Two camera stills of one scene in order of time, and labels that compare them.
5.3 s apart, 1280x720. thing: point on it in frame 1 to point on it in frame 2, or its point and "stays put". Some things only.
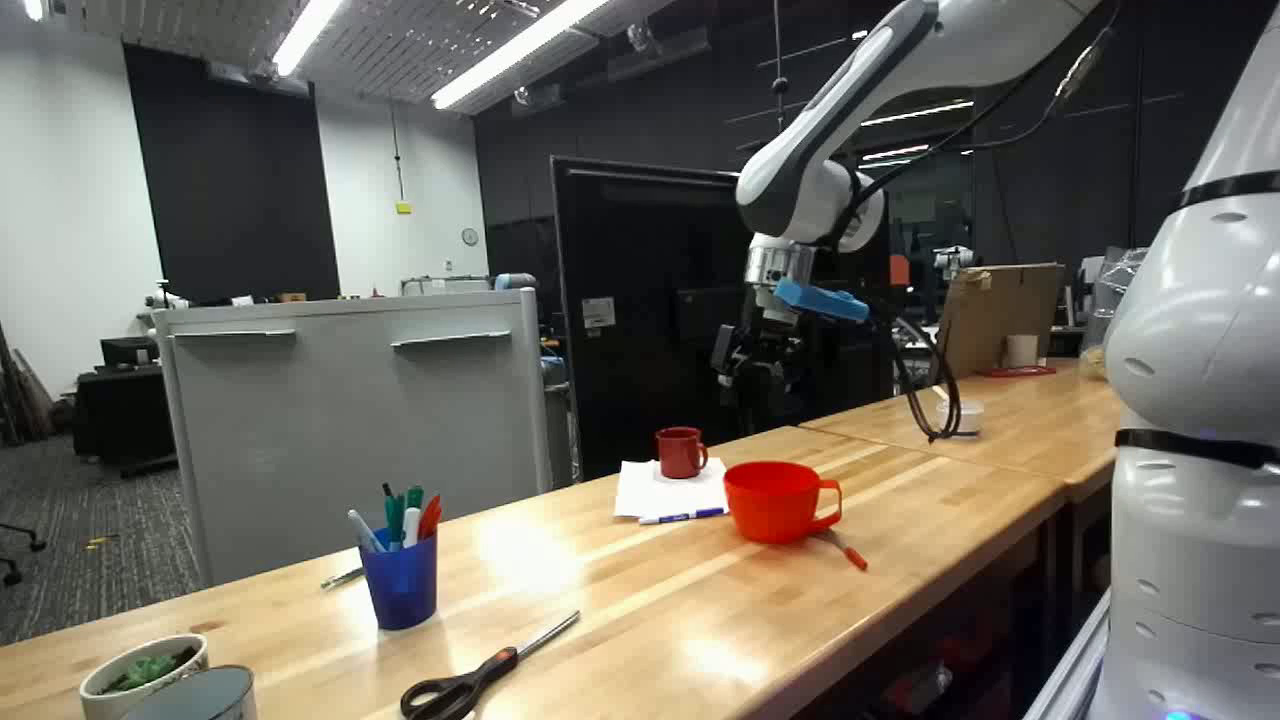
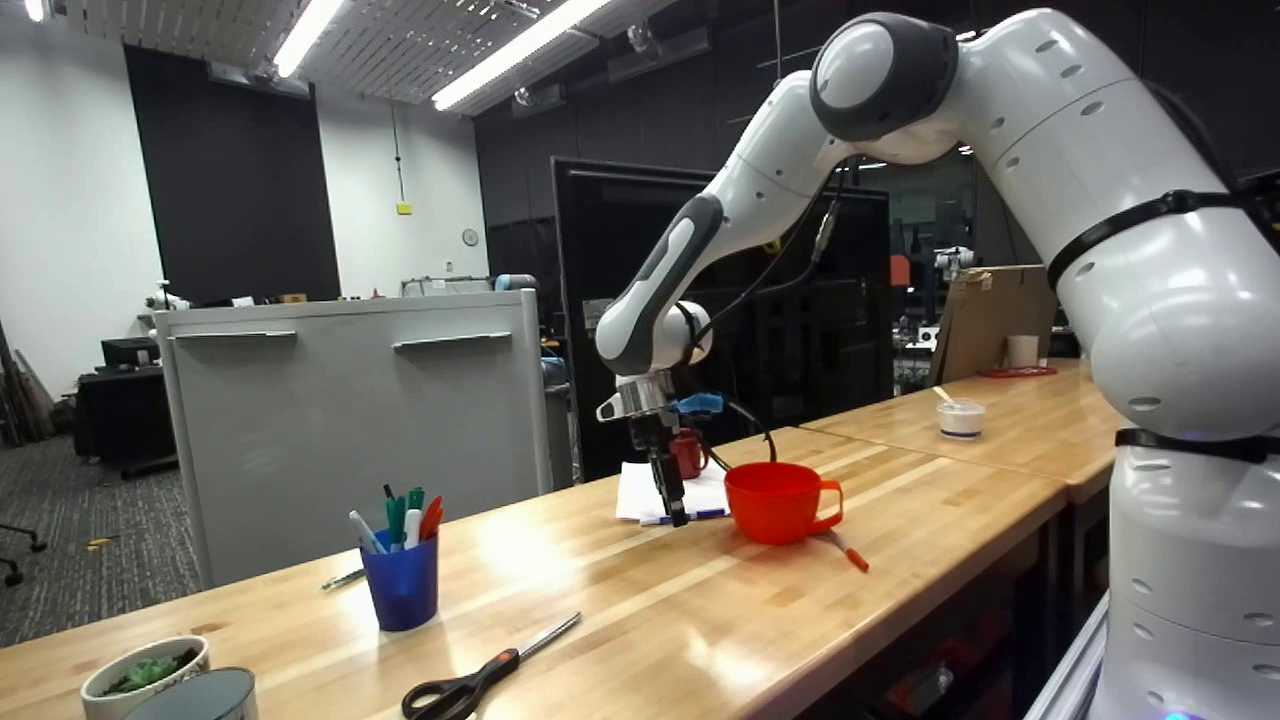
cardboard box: (986, 305) stays put
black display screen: (233, 179) stays put
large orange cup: (783, 501) stays put
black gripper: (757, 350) to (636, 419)
